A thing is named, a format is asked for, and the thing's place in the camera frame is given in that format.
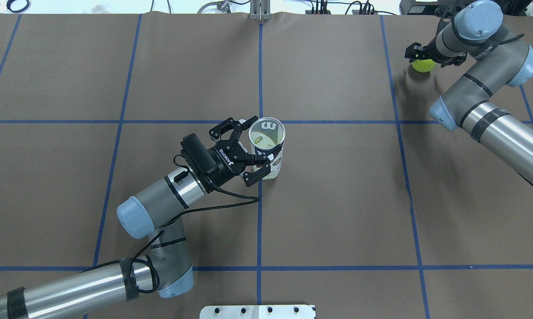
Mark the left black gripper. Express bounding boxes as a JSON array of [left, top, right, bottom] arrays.
[[202, 117, 274, 193]]

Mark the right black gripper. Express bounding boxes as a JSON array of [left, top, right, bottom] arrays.
[[404, 38, 449, 63]]

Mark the yellow tennis ball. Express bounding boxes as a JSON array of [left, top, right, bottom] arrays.
[[411, 59, 437, 73]]

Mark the white blue tennis ball can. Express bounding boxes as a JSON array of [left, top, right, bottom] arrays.
[[248, 117, 286, 180]]

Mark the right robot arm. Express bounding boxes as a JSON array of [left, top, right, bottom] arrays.
[[404, 0, 533, 187]]

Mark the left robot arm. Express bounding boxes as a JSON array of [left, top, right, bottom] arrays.
[[0, 117, 286, 319]]

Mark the black box on desk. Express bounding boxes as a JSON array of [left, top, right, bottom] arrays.
[[399, 0, 456, 16]]

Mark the blue tape roll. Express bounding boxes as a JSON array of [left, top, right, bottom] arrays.
[[6, 0, 31, 14]]

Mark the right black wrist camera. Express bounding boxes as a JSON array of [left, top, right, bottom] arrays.
[[440, 52, 468, 67]]

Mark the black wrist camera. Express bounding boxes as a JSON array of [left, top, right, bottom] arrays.
[[180, 133, 219, 176], [440, 52, 468, 67]]

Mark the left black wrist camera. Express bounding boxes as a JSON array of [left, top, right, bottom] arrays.
[[180, 133, 219, 176]]

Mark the aluminium frame post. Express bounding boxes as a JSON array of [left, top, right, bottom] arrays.
[[249, 0, 272, 22]]

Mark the white pedestal base plate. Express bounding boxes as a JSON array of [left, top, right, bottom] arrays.
[[199, 304, 317, 319]]

